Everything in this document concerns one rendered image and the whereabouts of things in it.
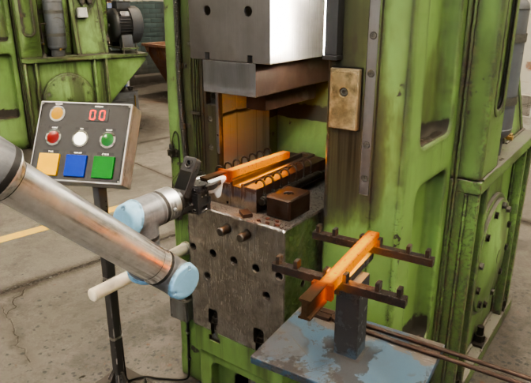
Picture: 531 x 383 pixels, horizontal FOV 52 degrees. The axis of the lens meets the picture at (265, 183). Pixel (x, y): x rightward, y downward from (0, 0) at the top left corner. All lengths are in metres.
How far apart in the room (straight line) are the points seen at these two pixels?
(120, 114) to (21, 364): 1.33
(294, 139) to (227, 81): 0.56
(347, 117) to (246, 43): 0.35
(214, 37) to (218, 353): 1.05
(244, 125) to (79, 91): 4.48
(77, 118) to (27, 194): 0.94
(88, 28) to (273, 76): 4.92
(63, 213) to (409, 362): 0.87
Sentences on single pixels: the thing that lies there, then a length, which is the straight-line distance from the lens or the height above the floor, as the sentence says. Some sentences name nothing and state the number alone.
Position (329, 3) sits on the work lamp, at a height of 1.53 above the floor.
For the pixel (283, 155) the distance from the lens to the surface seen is 1.84.
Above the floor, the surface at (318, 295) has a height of 0.98.
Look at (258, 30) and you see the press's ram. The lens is 1.54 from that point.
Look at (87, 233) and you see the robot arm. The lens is 1.15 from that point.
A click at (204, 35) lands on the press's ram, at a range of 1.67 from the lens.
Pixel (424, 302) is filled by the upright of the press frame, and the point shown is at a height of 0.49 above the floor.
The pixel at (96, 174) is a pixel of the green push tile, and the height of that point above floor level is 0.99.
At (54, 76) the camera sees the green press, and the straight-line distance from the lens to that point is 6.29.
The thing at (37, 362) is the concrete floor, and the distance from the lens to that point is 2.75.
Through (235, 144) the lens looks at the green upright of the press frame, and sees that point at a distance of 1.95.
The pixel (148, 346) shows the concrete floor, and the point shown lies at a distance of 2.71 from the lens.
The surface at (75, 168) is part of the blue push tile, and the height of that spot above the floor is 1.00.
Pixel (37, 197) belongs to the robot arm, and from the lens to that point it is 1.08.
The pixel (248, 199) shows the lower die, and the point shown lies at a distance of 1.67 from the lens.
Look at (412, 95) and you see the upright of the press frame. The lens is 1.51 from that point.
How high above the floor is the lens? 1.54
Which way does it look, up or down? 19 degrees down
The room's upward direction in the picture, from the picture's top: straight up
